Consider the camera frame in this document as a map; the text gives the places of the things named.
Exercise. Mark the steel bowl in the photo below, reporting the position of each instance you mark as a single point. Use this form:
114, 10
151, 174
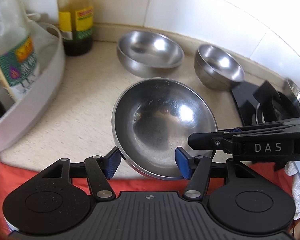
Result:
153, 117
148, 54
217, 69

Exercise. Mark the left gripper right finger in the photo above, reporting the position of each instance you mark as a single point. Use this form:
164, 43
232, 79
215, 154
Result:
196, 170

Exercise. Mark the white round condiment tray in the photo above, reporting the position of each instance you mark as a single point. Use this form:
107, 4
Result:
18, 117

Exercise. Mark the clear purple-cap vinegar bottle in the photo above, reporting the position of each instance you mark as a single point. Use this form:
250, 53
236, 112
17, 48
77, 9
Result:
19, 66

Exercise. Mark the steel pot on stove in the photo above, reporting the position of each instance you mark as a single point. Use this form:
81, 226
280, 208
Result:
292, 92

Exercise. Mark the black gas stove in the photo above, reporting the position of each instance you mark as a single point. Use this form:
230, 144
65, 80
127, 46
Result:
260, 104

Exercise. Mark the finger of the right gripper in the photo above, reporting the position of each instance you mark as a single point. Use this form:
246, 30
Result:
220, 140

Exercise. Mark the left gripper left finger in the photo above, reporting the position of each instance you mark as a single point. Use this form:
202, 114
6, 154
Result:
99, 170

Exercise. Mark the yellow-label oil bottle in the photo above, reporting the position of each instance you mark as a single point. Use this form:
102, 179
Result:
76, 25

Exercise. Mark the white gloved right hand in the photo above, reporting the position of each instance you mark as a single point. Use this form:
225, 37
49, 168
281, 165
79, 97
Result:
292, 171

